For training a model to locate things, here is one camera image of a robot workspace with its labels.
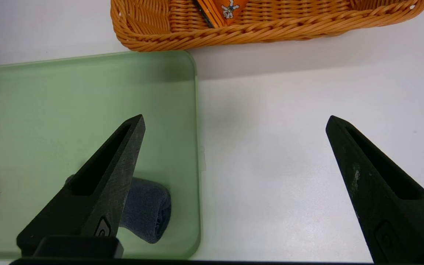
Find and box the orange wicker basket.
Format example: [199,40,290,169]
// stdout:
[110,0,424,52]

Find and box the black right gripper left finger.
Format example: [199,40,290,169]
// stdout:
[16,114,146,258]

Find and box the orange snack bag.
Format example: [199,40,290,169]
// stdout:
[195,0,249,29]

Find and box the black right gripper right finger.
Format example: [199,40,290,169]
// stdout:
[325,115,424,265]

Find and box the light green plastic tray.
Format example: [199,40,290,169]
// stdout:
[0,50,202,260]

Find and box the dark grey towel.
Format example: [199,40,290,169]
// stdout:
[118,177,172,244]

